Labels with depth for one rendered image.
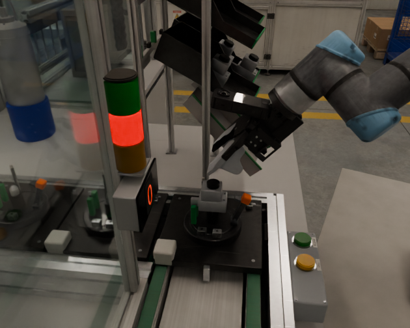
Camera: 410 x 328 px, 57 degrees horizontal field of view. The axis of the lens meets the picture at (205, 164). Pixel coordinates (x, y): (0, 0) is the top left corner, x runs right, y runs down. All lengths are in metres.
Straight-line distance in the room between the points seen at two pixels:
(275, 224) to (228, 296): 0.23
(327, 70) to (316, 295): 0.44
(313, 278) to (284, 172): 0.57
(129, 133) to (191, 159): 0.84
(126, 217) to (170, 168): 0.74
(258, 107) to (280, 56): 4.13
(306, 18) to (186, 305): 4.20
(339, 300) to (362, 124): 0.46
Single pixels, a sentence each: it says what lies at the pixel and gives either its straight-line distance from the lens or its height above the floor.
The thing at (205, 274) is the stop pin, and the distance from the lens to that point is 0.86.
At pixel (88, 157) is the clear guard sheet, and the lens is 0.54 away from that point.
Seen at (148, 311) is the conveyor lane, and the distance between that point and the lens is 0.81.
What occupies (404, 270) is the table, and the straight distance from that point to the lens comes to 1.11.
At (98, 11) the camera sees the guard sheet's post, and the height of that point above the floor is 1.50.
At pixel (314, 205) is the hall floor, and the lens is 2.65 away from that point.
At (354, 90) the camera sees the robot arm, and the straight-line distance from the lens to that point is 0.68.
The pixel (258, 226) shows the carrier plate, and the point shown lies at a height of 0.97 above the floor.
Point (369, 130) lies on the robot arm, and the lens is 0.67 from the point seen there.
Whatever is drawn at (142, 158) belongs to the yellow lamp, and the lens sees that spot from 0.61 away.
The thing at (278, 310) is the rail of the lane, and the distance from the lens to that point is 0.80.
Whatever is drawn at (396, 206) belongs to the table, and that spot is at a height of 0.86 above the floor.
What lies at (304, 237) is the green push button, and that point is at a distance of 0.94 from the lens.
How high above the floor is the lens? 1.60
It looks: 33 degrees down
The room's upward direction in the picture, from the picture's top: straight up
